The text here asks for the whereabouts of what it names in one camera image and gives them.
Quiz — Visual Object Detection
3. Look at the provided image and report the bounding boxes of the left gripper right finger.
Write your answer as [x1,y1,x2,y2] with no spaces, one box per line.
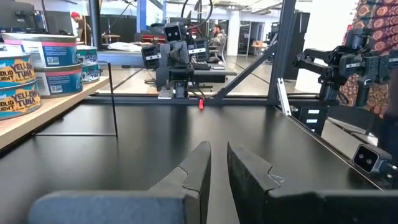
[226,142,398,224]

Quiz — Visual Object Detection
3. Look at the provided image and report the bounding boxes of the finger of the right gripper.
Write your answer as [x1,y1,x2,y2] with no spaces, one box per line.
[179,40,190,65]
[169,42,180,65]

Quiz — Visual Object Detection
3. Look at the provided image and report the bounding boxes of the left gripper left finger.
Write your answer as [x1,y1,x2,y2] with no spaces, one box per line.
[27,141,213,224]

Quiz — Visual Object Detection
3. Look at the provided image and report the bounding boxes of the silver lid can teal label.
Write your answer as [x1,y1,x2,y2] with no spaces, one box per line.
[76,45,99,67]
[81,63,101,85]

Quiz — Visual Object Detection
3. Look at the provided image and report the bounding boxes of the gold lid can white label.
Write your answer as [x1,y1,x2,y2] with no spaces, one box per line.
[33,63,84,99]
[1,32,78,71]

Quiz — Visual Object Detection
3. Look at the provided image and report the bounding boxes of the silver lid seafood can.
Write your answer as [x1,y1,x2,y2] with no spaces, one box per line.
[0,51,32,88]

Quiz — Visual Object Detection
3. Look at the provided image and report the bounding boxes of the silver lid can light-blue label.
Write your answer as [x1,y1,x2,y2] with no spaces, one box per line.
[0,80,42,121]

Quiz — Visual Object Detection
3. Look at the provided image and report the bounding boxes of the black keyboard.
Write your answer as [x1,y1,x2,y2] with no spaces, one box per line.
[190,62,212,71]

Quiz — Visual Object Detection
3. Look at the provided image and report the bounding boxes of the clear plastic bag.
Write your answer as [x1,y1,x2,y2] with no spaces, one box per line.
[107,41,143,53]

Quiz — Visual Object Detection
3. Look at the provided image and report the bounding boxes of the grey desk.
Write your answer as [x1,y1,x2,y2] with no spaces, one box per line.
[96,49,239,84]

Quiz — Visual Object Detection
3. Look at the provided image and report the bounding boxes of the person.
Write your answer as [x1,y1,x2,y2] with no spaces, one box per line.
[377,68,398,162]
[70,11,91,42]
[208,24,228,63]

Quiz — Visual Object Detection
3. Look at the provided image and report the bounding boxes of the black table mat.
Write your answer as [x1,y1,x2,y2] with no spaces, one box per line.
[0,102,383,224]

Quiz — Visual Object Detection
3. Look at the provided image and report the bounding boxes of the black labelled drawer unit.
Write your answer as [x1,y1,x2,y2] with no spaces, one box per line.
[297,105,331,137]

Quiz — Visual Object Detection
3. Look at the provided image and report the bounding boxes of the dark computer monitor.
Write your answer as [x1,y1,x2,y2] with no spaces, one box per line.
[0,0,37,32]
[45,11,75,35]

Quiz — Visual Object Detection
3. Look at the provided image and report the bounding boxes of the white flat bar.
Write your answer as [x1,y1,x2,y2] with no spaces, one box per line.
[275,77,292,116]

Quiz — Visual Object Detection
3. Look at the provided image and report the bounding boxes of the tall black cabinet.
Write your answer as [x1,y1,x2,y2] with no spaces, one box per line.
[284,11,312,80]

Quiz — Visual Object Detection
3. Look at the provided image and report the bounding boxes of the red log-print panel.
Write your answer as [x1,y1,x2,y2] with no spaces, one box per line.
[337,0,398,119]

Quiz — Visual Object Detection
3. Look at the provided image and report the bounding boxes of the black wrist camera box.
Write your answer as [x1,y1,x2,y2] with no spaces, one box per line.
[162,22,183,43]

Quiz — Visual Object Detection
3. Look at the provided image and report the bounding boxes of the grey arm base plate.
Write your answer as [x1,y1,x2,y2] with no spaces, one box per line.
[157,86,187,100]

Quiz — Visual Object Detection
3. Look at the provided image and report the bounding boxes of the blue vertical post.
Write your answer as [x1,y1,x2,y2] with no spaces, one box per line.
[136,0,147,34]

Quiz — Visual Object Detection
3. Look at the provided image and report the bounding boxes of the black aluminium table frame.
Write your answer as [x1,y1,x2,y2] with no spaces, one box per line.
[83,0,398,190]

